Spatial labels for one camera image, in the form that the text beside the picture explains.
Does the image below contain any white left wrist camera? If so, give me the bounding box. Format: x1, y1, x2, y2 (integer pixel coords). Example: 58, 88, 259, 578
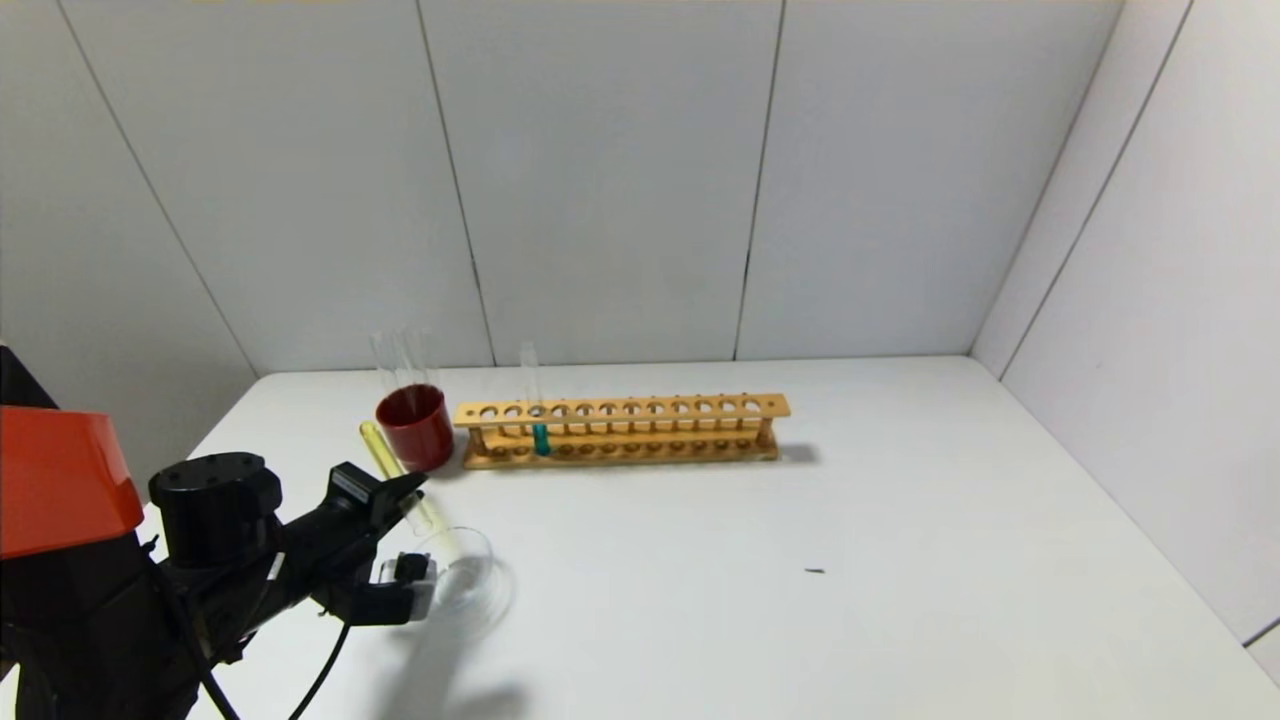
378, 552, 439, 616

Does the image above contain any wooden test tube rack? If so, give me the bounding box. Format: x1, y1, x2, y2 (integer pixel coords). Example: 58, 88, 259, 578
453, 392, 792, 471

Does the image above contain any test tube with blue pigment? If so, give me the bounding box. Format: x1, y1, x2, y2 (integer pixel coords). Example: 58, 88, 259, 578
518, 342, 553, 458

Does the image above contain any dark red plastic cup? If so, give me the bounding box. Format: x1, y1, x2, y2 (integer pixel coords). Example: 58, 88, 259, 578
375, 384, 456, 473

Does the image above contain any clear glass dish with spout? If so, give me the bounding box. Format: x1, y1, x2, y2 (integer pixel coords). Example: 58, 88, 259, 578
415, 527, 514, 638

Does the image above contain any test tube with yellow pigment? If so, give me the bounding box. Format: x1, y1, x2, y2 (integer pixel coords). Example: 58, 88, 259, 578
359, 421, 463, 556

